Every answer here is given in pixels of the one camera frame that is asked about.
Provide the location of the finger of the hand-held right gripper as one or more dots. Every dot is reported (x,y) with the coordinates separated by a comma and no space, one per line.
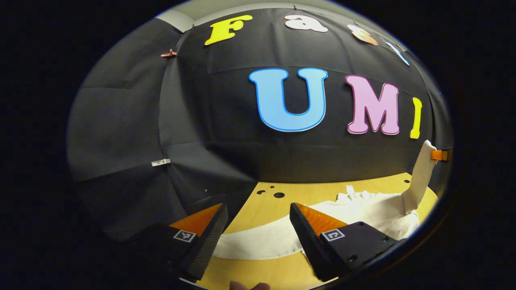
(439,155)

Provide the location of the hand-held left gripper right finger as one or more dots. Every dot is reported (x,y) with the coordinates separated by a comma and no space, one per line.
(306,241)

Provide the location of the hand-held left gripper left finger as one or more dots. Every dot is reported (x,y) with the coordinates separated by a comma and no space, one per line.
(209,239)

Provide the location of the cream white sweater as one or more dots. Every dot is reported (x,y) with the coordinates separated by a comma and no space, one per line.
(274,241)

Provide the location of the white clip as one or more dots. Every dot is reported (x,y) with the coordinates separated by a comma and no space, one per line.
(161,162)

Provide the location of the black backdrop cloth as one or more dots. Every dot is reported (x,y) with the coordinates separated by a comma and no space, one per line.
(201,121)

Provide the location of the red clip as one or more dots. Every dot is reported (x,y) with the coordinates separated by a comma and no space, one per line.
(169,53)

